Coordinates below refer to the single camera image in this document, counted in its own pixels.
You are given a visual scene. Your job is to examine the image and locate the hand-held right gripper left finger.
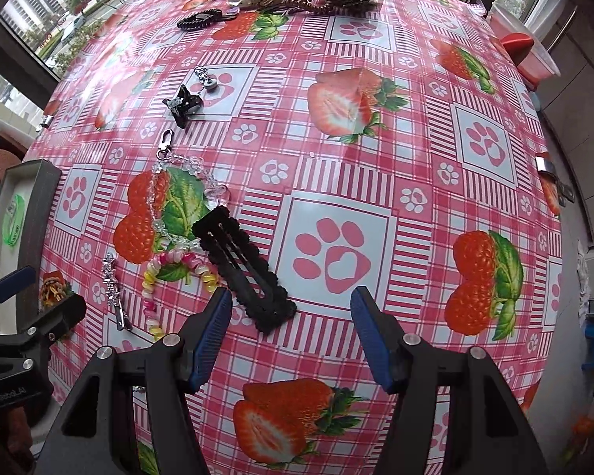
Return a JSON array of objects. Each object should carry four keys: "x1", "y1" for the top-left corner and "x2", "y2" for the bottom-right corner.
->
[{"x1": 34, "y1": 287, "x2": 234, "y2": 475}]

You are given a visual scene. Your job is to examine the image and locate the grey jewelry box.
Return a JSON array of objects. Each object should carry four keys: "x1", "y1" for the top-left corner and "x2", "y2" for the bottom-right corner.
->
[{"x1": 0, "y1": 158, "x2": 63, "y2": 325}]

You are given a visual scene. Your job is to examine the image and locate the silver keychain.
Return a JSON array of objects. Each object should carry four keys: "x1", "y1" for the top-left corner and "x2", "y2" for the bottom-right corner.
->
[{"x1": 194, "y1": 65, "x2": 219, "y2": 95}]

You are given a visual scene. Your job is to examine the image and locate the brown cushioned chair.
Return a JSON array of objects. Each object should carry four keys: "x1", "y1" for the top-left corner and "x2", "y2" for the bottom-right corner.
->
[{"x1": 0, "y1": 133, "x2": 30, "y2": 186}]

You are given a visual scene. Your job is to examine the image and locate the brown spiral hair tie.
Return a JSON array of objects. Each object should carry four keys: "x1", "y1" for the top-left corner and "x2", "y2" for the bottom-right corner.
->
[{"x1": 282, "y1": 0, "x2": 337, "y2": 17}]

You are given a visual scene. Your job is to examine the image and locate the silver star hair pin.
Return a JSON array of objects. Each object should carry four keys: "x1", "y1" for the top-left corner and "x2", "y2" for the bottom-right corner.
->
[{"x1": 102, "y1": 252, "x2": 133, "y2": 332}]

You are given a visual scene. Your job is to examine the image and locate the strawberry print tablecloth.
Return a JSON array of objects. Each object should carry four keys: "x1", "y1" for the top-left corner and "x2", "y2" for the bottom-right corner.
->
[{"x1": 22, "y1": 0, "x2": 565, "y2": 475}]

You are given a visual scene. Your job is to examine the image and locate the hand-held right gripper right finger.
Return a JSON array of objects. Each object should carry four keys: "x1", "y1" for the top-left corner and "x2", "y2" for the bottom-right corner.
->
[{"x1": 350, "y1": 286, "x2": 535, "y2": 475}]

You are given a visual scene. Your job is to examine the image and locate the black spiral hair tie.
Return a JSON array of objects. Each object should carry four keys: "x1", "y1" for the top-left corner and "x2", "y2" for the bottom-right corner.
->
[{"x1": 177, "y1": 9, "x2": 238, "y2": 30}]

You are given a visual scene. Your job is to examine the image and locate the red plastic container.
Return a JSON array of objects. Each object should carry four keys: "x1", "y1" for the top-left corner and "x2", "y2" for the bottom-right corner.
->
[{"x1": 487, "y1": 2, "x2": 562, "y2": 82}]

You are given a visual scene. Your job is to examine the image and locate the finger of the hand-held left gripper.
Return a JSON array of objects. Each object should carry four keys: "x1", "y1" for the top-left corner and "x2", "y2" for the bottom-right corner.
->
[
  {"x1": 0, "y1": 294, "x2": 87, "y2": 377},
  {"x1": 0, "y1": 266, "x2": 37, "y2": 330}
]

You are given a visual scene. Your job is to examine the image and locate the black scalloped snap hair clip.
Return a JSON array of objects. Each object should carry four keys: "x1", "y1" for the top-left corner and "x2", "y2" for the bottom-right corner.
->
[{"x1": 192, "y1": 205, "x2": 298, "y2": 334}]

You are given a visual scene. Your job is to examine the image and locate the yellow flower charm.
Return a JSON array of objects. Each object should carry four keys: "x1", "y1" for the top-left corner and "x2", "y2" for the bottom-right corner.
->
[{"x1": 40, "y1": 272, "x2": 72, "y2": 308}]

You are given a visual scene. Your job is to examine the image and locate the clear bead keychain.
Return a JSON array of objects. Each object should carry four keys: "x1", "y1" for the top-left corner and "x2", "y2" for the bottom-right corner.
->
[{"x1": 148, "y1": 129, "x2": 231, "y2": 253}]

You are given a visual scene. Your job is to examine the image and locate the black claw hair clip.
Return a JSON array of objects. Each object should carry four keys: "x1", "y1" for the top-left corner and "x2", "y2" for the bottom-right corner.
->
[{"x1": 162, "y1": 84, "x2": 205, "y2": 130}]

